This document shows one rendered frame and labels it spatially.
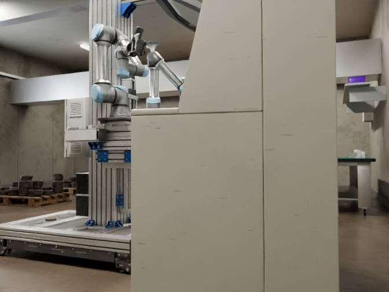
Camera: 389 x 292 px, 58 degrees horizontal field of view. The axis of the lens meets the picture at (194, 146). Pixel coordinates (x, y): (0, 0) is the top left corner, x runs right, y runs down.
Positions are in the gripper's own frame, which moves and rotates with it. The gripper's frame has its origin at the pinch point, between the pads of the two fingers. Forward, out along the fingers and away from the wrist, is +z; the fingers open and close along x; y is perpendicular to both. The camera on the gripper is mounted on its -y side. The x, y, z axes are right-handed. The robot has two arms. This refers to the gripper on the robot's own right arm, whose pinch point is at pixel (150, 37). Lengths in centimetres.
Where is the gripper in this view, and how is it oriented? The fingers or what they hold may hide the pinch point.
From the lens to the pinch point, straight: 213.3
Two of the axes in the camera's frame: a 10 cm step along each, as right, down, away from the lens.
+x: -7.3, -1.5, -6.6
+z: 6.7, -0.2, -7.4
